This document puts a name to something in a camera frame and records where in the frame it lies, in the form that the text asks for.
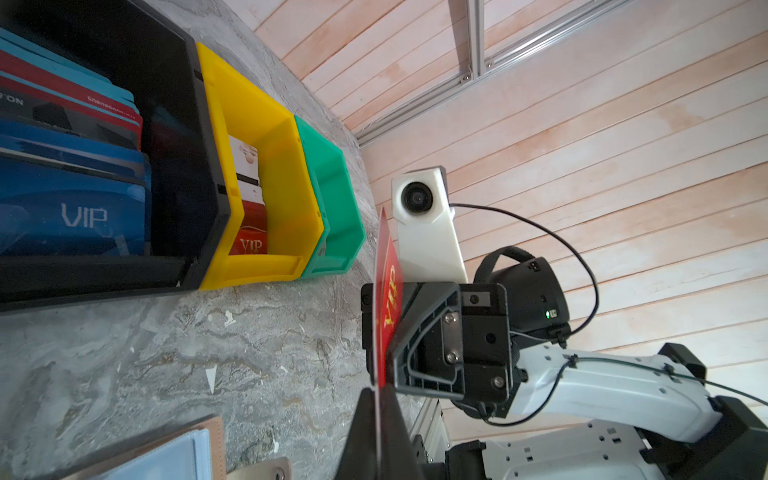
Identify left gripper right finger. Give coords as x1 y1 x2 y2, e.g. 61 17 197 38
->
380 385 423 480

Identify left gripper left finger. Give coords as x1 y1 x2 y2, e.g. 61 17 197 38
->
334 388 378 480

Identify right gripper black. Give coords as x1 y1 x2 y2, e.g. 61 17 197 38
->
382 246 571 408

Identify red VIP card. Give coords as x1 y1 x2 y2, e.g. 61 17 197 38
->
373 208 403 387

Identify tan leather card holder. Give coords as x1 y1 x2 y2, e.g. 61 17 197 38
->
54 416 292 479

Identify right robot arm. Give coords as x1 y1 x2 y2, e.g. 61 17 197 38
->
361 241 767 479

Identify red and white cards stack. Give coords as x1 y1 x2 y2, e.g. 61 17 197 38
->
229 136 268 255

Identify blue VIP cards stack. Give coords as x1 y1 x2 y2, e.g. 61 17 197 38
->
1 30 152 257

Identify green plastic bin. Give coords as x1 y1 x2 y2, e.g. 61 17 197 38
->
295 117 367 278

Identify yellow plastic bin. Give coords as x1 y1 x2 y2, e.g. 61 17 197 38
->
197 44 324 290

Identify black plastic bin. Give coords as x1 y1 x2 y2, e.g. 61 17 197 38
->
1 1 230 312

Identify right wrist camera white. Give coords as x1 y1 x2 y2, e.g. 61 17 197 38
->
391 166 468 284

